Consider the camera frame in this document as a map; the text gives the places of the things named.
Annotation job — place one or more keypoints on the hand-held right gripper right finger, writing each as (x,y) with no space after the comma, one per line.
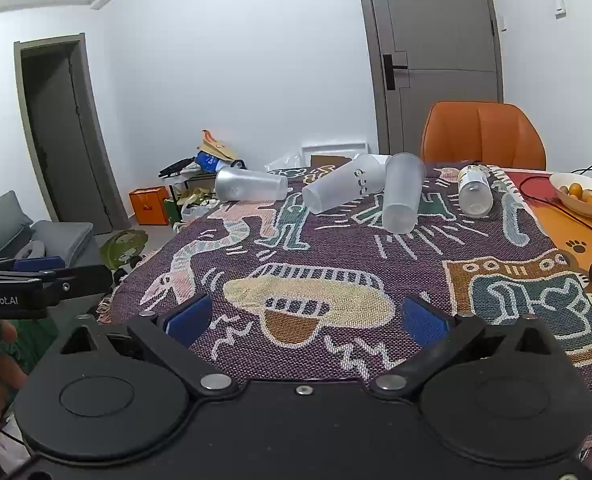
(424,323)

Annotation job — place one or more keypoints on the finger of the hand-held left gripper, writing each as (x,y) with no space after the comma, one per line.
(38,263)
(78,282)

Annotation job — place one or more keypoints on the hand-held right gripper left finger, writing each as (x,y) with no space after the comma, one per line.
(188,319)

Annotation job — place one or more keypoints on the frosted plastic cup black dots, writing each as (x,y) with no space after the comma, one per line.
(343,183)

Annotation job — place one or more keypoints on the grey sofa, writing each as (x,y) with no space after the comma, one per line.
(11,232)

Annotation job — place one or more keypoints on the green clothing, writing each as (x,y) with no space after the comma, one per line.
(33,340)

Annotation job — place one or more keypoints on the green leaf-shaped cushion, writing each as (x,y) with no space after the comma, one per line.
(123,247)

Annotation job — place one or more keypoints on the orange box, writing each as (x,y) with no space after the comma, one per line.
(148,206)

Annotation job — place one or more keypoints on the white plastic bag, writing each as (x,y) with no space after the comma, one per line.
(198,210)

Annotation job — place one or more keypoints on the printed blanket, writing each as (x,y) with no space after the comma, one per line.
(326,240)

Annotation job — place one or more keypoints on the clear plastic bottle white label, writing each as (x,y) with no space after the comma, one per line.
(474,195)

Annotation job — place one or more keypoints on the blue and white package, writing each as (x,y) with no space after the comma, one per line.
(208,161)

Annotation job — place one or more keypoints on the yellow paper bag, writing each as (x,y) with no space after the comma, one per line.
(216,146)

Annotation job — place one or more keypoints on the white bowl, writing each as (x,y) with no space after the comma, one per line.
(573,205)

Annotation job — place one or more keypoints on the orange chair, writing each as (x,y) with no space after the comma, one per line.
(480,135)

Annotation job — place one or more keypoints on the grey door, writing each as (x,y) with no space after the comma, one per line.
(435,35)

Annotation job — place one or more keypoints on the dark doorway with grey frame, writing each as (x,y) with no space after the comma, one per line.
(61,135)

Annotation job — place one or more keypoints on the white light switch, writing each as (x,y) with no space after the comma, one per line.
(560,6)

